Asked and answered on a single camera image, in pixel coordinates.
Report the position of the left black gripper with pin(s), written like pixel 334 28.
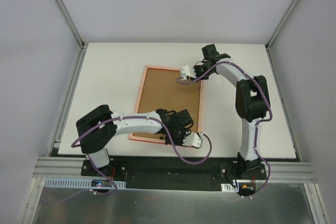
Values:
pixel 177 136

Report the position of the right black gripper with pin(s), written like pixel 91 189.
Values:
pixel 197 70

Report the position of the red picture frame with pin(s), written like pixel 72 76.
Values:
pixel 159 90

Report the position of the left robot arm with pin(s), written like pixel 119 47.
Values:
pixel 100 125

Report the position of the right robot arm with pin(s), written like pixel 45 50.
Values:
pixel 251 103

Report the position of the shiny metal floor sheet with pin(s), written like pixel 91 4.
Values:
pixel 276 203

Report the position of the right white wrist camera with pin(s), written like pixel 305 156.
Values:
pixel 188 73

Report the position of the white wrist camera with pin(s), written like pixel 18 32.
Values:
pixel 188 73
pixel 194 140

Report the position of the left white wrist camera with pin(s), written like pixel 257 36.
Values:
pixel 194 140

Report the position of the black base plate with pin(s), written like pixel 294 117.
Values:
pixel 171 173

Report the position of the right aluminium side rail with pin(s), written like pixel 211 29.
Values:
pixel 277 81

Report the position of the aluminium side rail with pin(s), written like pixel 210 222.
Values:
pixel 277 81
pixel 66 104

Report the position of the right white cable duct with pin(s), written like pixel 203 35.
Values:
pixel 229 188

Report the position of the white cable duct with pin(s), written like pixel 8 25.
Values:
pixel 86 183
pixel 229 188

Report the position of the left aluminium side rail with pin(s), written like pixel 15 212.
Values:
pixel 66 104

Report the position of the left white cable duct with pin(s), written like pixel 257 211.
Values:
pixel 86 183

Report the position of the aluminium front rail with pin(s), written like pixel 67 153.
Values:
pixel 281 172

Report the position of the right aluminium post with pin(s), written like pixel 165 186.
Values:
pixel 283 21

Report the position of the aluminium post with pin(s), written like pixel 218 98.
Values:
pixel 283 21
pixel 69 22

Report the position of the left aluminium post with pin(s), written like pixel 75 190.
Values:
pixel 69 22

